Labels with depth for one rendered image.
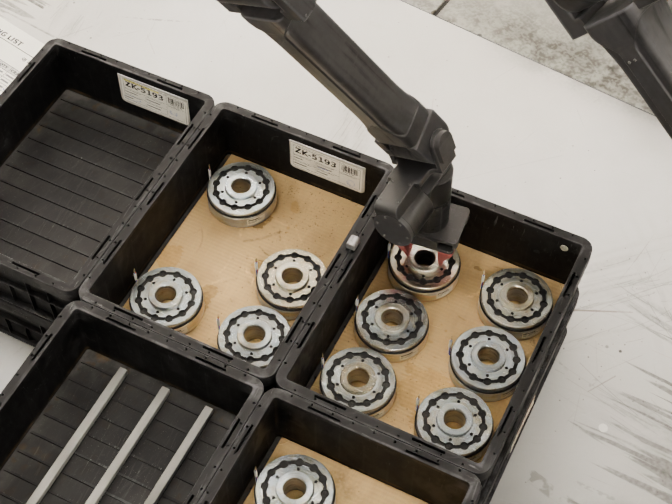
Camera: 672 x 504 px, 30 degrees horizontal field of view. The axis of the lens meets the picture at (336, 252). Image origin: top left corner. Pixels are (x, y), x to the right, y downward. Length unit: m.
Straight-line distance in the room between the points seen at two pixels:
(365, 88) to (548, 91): 0.83
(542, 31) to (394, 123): 1.88
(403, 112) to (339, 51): 0.15
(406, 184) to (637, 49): 0.52
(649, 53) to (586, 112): 1.09
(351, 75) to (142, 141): 0.63
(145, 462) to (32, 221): 0.45
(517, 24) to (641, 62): 2.23
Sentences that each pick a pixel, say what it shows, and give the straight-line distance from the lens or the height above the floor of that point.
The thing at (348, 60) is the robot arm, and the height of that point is 1.30.
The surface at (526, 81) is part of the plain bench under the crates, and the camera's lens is 2.27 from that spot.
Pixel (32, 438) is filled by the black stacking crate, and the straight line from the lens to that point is 1.74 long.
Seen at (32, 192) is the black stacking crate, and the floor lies 0.83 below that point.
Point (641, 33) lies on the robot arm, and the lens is 1.15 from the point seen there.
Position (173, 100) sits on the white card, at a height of 0.91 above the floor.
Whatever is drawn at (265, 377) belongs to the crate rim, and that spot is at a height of 0.93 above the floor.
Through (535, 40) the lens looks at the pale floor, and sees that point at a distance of 3.36.
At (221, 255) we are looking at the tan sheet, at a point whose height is 0.83.
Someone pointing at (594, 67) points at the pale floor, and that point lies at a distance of 3.32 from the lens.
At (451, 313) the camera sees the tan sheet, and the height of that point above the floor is 0.83.
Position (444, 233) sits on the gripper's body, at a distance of 1.71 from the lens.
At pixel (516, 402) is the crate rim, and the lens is 1.62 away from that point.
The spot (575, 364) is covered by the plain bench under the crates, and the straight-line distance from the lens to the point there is 1.93.
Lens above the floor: 2.33
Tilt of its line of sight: 54 degrees down
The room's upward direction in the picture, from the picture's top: straight up
